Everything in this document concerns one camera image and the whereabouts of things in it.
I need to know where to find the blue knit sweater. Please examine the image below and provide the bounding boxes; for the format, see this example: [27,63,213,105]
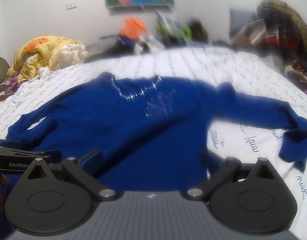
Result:
[7,73,307,192]

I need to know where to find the dark clothes pile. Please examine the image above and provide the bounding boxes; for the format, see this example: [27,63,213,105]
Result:
[85,35,136,63]

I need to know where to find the white script-print bed sheet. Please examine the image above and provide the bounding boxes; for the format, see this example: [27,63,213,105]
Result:
[0,47,307,239]

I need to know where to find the yellow crumpled blanket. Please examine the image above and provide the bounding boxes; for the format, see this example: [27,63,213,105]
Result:
[7,35,90,83]

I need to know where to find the green and white items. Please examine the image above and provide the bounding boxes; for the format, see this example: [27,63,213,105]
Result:
[156,11,208,47]

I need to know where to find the orange garment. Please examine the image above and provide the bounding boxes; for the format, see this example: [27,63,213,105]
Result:
[119,18,147,41]

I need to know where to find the olive fur-hood jacket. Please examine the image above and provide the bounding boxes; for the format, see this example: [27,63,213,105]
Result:
[257,0,307,60]

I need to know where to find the grey monitor screen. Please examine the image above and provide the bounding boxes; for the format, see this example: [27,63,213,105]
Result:
[229,9,258,38]

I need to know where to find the white wall switch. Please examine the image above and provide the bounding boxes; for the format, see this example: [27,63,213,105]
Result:
[65,2,77,10]

